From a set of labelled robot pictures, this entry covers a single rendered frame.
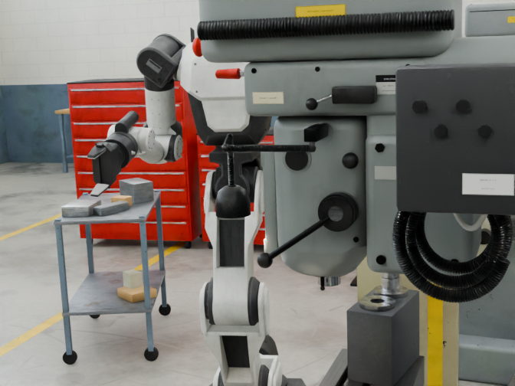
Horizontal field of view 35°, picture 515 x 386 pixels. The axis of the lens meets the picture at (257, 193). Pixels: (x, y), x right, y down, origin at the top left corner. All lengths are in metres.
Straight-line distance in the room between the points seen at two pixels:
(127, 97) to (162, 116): 4.45
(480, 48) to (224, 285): 1.20
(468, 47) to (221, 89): 1.03
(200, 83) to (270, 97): 0.85
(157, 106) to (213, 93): 0.23
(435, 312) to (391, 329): 1.45
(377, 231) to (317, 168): 0.16
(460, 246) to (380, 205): 0.16
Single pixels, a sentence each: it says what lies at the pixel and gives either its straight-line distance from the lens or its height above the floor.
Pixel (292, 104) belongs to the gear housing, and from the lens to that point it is 1.47.
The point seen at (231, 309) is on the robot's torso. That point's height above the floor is 1.01.
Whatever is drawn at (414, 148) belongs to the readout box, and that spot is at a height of 1.61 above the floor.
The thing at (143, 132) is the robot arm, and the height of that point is 1.53.
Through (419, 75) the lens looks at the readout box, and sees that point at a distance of 1.17.
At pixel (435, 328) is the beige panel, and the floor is 0.55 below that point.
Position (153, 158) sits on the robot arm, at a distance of 2.43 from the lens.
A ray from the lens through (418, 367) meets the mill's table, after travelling 2.20.
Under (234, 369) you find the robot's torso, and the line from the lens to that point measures 2.57.
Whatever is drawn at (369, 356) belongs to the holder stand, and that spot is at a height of 0.99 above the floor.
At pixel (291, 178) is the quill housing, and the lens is 1.52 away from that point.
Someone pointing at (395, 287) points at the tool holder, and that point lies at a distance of 2.14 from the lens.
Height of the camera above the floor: 1.78
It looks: 11 degrees down
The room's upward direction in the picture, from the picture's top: 2 degrees counter-clockwise
